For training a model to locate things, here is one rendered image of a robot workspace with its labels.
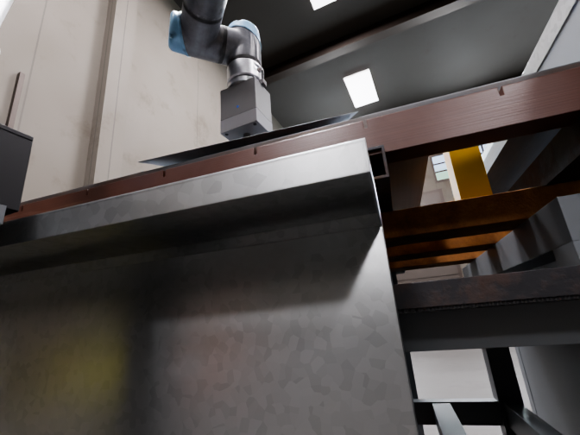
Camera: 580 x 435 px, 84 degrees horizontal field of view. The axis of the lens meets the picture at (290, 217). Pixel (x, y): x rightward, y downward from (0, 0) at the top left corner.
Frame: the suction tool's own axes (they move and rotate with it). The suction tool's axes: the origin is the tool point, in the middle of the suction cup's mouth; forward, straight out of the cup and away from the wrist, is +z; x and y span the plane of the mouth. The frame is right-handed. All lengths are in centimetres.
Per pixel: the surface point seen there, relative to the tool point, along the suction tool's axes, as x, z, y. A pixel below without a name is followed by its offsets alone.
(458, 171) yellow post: -13.8, 7.8, -36.0
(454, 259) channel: -53, 18, -33
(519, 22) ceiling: -620, -514, -271
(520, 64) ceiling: -760, -514, -294
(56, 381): 15.2, 37.3, 25.5
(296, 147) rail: 6.2, 5.4, -12.9
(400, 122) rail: 4.2, 5.5, -28.6
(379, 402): 9.2, 40.4, -20.9
